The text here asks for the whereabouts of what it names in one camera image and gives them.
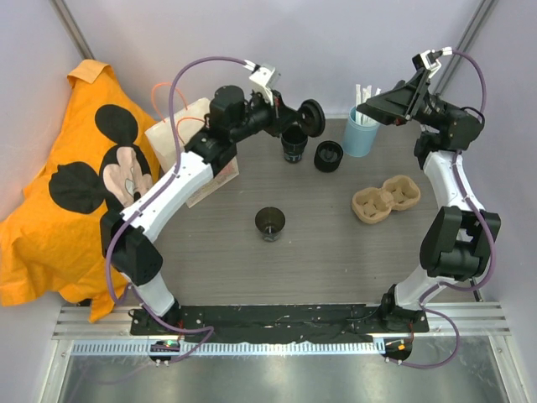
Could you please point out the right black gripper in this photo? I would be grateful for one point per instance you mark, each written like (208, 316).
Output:
(391, 107)

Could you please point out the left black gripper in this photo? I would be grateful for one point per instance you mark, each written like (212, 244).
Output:
(284, 116)

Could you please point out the black cup lid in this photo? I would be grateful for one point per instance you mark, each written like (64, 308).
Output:
(312, 118)

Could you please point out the white paper takeout bag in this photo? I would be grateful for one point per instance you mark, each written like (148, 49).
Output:
(189, 121)

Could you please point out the dark coffee cup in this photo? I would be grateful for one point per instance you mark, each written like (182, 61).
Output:
(270, 222)

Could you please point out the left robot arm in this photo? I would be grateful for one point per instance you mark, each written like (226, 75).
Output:
(128, 237)

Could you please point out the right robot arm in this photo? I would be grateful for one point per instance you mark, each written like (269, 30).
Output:
(460, 243)

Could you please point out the lidded black coffee cup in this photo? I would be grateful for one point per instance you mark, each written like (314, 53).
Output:
(328, 156)

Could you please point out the light blue straw holder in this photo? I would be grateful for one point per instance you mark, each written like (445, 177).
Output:
(358, 139)

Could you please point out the bottom pulp cup carrier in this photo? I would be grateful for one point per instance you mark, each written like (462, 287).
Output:
(374, 204)

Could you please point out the orange mickey mouse bag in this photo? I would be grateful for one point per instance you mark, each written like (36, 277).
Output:
(101, 161)

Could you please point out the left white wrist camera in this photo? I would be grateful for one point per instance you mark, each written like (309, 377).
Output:
(263, 78)

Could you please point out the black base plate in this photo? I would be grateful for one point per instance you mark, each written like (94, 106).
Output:
(284, 324)

